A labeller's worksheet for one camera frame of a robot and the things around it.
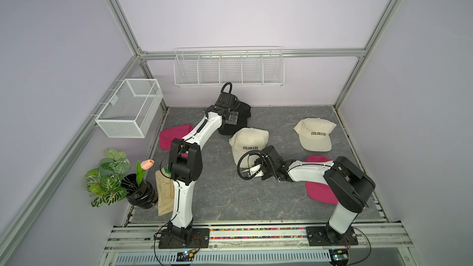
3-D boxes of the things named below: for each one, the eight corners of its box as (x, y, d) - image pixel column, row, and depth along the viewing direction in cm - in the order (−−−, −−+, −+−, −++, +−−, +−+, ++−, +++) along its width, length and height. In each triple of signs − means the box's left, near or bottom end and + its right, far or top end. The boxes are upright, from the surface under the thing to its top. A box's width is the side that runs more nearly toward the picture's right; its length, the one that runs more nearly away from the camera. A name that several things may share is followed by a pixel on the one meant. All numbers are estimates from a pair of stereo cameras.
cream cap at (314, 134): (299, 151, 102) (303, 143, 95) (294, 127, 113) (297, 117, 106) (336, 151, 102) (342, 143, 95) (327, 127, 113) (332, 117, 106)
